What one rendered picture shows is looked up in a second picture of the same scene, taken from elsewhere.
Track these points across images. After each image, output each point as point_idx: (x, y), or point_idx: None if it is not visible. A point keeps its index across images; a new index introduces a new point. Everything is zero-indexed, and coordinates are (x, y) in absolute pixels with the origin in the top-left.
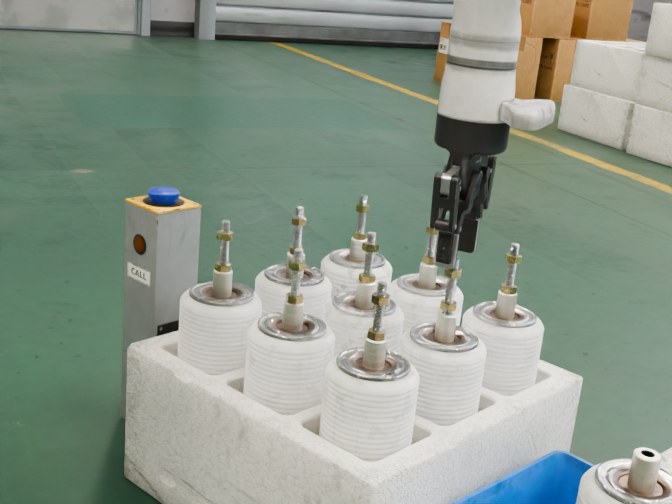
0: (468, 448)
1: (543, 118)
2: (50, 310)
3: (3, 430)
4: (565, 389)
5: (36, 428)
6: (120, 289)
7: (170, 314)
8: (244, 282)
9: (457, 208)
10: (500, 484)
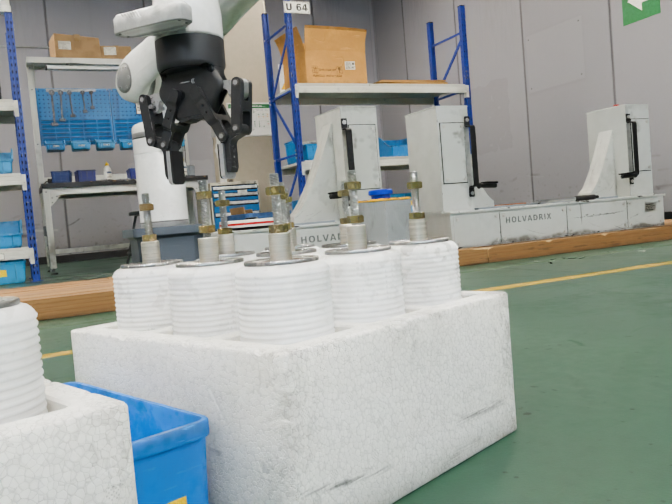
0: (137, 351)
1: (129, 19)
2: (559, 343)
3: None
4: (251, 355)
5: None
6: (644, 346)
7: None
8: None
9: (150, 124)
10: (142, 403)
